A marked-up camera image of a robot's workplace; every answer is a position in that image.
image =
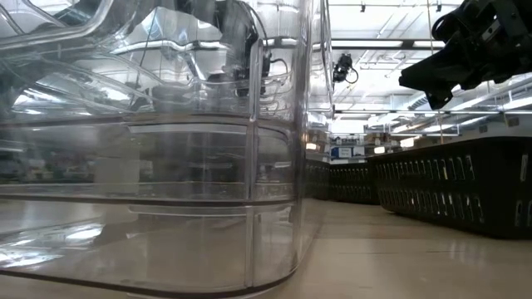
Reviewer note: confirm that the clear plastic bin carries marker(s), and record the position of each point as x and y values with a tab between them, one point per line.
124	62
187	158
166	253

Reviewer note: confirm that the blue and white sign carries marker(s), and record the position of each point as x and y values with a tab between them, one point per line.
343	152

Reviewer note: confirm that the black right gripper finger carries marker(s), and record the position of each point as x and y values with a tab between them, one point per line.
455	58
436	79

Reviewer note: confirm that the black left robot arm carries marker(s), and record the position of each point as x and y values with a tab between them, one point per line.
199	5

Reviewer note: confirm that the black overhead camera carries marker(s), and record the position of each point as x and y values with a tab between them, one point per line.
342	68

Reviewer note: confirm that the black perforated basket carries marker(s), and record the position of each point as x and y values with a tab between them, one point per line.
353	182
436	187

